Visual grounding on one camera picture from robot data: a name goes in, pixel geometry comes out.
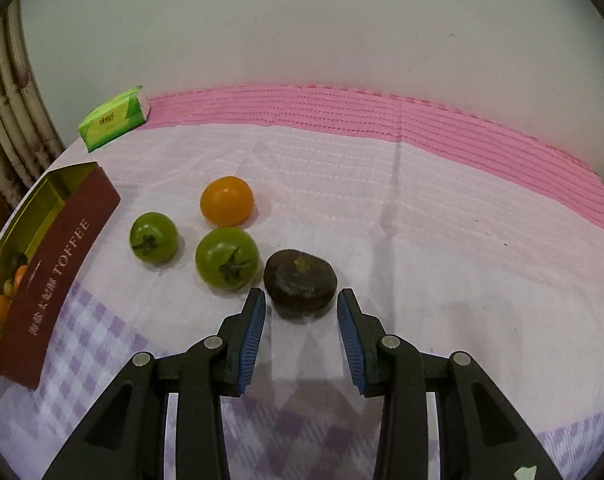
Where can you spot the small orange tomato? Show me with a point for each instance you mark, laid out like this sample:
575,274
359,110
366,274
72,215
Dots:
227,201

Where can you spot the green tomato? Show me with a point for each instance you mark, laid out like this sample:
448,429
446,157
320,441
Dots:
227,258
154,238

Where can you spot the green tissue pack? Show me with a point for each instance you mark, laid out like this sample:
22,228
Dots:
121,114

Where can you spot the pink purple checked tablecloth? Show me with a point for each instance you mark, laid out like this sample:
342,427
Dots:
457,233

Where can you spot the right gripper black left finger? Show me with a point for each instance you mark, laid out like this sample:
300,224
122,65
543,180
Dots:
122,436

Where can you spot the gold toffee tin box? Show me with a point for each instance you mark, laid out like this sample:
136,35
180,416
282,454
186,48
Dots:
42,247

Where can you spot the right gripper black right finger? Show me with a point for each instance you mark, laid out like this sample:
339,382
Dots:
481,434

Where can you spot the dark brown fruit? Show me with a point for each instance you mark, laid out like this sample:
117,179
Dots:
299,284

